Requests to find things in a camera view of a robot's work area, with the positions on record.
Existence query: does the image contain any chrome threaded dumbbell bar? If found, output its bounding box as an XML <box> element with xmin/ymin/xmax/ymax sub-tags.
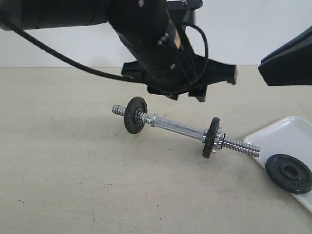
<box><xmin>112</xmin><ymin>105</ymin><xmax>260</xmax><ymax>157</ymax></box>

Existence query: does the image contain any black weight plate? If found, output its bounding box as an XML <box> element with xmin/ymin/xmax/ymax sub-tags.
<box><xmin>265</xmin><ymin>154</ymin><xmax>312</xmax><ymax>195</ymax></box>
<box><xmin>202</xmin><ymin>117</ymin><xmax>220</xmax><ymax>158</ymax></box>

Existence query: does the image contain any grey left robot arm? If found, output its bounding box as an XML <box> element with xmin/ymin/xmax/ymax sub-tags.
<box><xmin>0</xmin><ymin>0</ymin><xmax>237</xmax><ymax>102</ymax></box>

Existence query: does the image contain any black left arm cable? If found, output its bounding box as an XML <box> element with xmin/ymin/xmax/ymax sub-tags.
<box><xmin>0</xmin><ymin>19</ymin><xmax>209</xmax><ymax>97</ymax></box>

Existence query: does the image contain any white rectangular tray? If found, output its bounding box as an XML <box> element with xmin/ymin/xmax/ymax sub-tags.
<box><xmin>244</xmin><ymin>116</ymin><xmax>312</xmax><ymax>211</ymax></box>

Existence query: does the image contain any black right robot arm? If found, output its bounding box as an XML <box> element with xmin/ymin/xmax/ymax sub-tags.
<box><xmin>258</xmin><ymin>27</ymin><xmax>312</xmax><ymax>86</ymax></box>

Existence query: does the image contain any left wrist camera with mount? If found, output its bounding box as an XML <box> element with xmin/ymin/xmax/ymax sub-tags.
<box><xmin>166</xmin><ymin>0</ymin><xmax>204</xmax><ymax>26</ymax></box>

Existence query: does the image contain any chrome spin-lock collar nut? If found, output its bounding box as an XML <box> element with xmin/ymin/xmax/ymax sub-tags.
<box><xmin>214</xmin><ymin>126</ymin><xmax>226</xmax><ymax>150</ymax></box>

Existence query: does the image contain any black weight plate end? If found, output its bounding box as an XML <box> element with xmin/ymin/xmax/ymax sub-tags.
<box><xmin>124</xmin><ymin>97</ymin><xmax>148</xmax><ymax>135</ymax></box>

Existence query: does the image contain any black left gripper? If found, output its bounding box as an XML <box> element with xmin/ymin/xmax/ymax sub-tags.
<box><xmin>121</xmin><ymin>55</ymin><xmax>237</xmax><ymax>102</ymax></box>

